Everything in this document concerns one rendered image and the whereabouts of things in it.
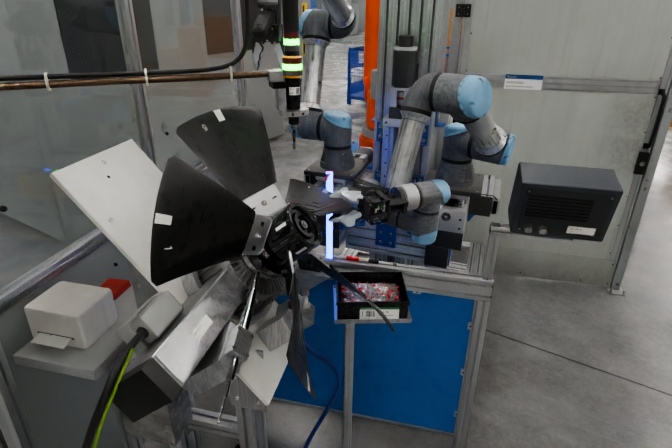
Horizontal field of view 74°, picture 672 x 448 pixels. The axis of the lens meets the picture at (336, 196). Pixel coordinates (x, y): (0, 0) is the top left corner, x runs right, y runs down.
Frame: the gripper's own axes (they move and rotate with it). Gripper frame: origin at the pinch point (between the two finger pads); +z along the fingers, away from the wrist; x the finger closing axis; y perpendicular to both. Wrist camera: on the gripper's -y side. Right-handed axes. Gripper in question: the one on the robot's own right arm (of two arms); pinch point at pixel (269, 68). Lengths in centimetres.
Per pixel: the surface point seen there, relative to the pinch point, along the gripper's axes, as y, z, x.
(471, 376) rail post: -15, 104, -78
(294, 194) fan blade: -36, 30, -20
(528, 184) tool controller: -22, 26, -84
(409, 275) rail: -15, 64, -53
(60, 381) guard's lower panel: -67, 85, 45
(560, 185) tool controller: -21, 25, -92
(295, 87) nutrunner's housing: -52, -3, -26
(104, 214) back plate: -74, 21, 10
